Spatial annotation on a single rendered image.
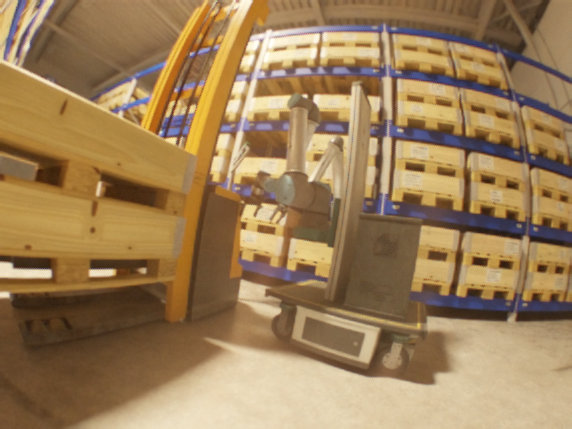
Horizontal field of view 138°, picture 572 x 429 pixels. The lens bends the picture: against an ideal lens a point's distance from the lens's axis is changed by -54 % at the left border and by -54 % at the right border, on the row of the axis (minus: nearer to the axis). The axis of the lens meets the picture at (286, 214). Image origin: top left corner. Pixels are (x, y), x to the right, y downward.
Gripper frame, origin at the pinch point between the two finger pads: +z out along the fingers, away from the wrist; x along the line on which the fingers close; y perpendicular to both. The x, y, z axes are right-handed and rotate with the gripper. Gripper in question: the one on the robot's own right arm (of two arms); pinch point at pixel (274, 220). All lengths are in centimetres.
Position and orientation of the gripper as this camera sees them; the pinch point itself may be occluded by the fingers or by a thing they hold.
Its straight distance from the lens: 203.3
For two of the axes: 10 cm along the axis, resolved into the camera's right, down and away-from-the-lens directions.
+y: 7.5, 5.0, -4.3
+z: -5.6, 8.3, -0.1
